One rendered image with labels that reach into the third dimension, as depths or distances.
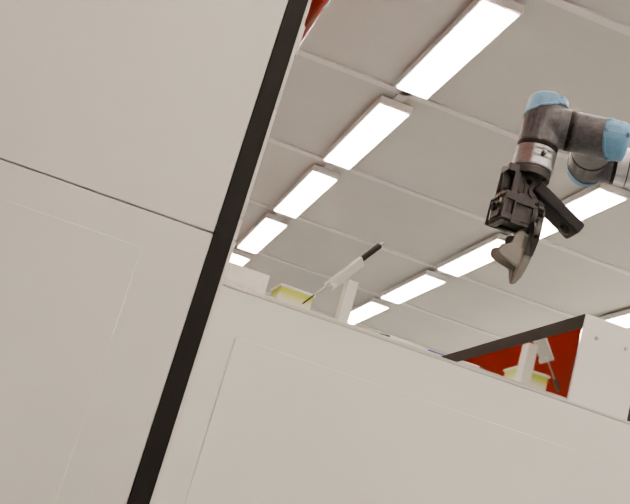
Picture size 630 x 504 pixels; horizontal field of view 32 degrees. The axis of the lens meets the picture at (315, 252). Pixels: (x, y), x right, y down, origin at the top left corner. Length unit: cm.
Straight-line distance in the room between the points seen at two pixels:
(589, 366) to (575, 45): 311
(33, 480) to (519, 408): 65
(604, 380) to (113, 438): 74
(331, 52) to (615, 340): 367
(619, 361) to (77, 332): 80
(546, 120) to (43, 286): 118
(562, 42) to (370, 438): 336
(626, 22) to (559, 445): 306
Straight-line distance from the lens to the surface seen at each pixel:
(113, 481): 112
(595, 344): 159
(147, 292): 114
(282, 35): 124
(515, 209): 200
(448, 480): 141
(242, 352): 135
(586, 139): 207
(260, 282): 162
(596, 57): 465
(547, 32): 455
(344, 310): 206
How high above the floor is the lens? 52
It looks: 16 degrees up
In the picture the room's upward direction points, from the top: 16 degrees clockwise
